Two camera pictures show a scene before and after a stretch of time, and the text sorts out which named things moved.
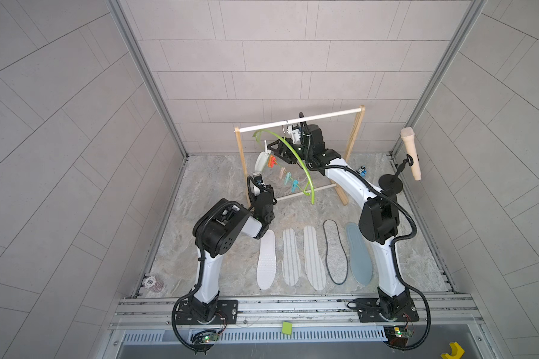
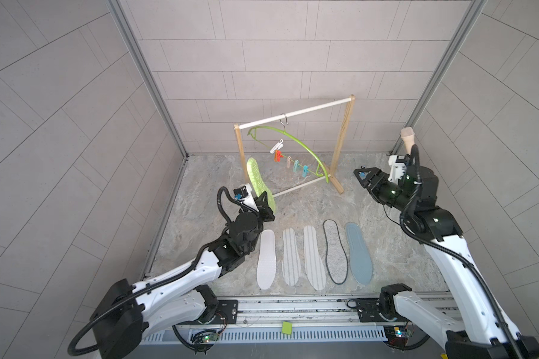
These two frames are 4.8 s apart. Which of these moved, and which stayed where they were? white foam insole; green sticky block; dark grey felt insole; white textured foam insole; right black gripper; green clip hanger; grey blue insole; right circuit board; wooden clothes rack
Moved: white foam insole; right black gripper; wooden clothes rack; green clip hanger
Stayed: green sticky block; dark grey felt insole; right circuit board; grey blue insole; white textured foam insole
